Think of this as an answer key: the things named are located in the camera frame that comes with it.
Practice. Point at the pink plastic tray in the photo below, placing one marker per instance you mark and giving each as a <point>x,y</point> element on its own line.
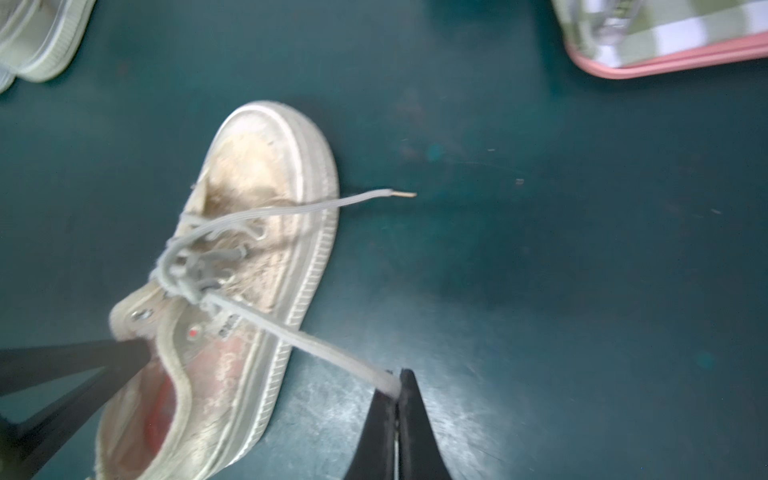
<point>751,47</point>

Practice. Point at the beige sneaker by white pair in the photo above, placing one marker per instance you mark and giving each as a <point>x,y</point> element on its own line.
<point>39,38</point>

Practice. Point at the wooden handled metal spatula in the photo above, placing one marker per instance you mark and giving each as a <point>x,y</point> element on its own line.
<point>606,22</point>

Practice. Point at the green white checkered cloth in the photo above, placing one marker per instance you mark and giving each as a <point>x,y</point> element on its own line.
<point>668,27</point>

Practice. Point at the red insole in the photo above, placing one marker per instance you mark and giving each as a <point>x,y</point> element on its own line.
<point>160,416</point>

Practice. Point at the beige sneaker with red insole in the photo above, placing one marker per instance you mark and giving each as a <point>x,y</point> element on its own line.
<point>223,307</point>

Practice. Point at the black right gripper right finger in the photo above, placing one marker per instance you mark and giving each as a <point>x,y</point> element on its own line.
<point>419,457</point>

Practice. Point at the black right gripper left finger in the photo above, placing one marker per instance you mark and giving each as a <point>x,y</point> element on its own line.
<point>374,458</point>

